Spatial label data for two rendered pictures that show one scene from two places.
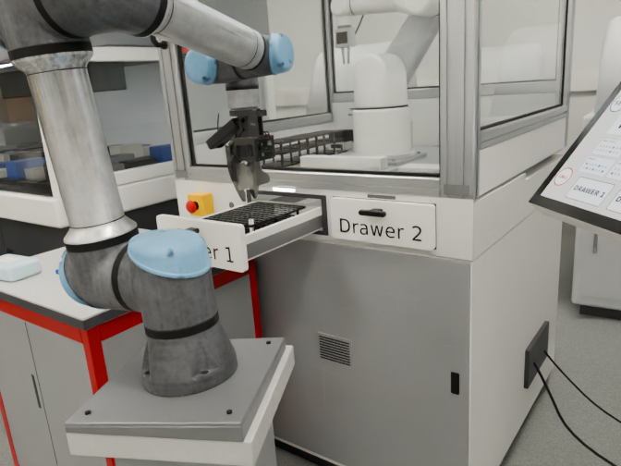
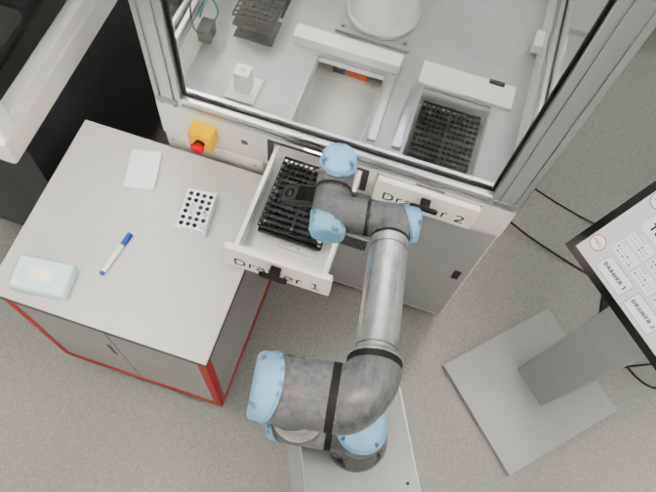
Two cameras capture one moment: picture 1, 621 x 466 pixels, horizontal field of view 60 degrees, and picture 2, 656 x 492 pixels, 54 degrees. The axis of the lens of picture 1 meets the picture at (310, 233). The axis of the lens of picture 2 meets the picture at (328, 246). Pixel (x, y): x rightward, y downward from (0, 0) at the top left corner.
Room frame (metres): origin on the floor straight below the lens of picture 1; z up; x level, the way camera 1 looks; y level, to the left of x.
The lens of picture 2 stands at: (0.65, 0.46, 2.43)
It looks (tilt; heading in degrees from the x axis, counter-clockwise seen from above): 66 degrees down; 331
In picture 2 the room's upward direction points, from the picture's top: 10 degrees clockwise
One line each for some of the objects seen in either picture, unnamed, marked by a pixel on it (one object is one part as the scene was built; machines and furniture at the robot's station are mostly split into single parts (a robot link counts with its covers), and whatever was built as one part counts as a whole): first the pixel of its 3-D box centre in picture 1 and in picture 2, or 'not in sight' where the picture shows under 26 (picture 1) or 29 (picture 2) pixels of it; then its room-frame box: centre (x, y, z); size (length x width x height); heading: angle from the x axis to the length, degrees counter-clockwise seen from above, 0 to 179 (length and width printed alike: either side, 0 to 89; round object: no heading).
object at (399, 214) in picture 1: (380, 222); (425, 202); (1.31, -0.18, 0.87); 0.29 x 0.02 x 0.11; 53
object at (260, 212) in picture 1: (255, 224); (302, 205); (1.41, 0.15, 0.87); 0.22 x 0.18 x 0.06; 143
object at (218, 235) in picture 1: (200, 241); (277, 268); (1.25, 0.27, 0.87); 0.29 x 0.02 x 0.11; 53
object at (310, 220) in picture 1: (258, 225); (303, 203); (1.41, 0.14, 0.86); 0.40 x 0.26 x 0.06; 143
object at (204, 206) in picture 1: (200, 204); (202, 137); (1.69, 0.35, 0.88); 0.07 x 0.05 x 0.07; 53
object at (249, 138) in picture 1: (249, 136); not in sight; (1.26, 0.13, 1.11); 0.09 x 0.08 x 0.12; 53
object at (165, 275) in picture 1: (170, 275); (357, 428); (0.80, 0.22, 0.95); 0.13 x 0.12 x 0.14; 61
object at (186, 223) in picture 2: not in sight; (196, 212); (1.52, 0.42, 0.78); 0.12 x 0.08 x 0.04; 148
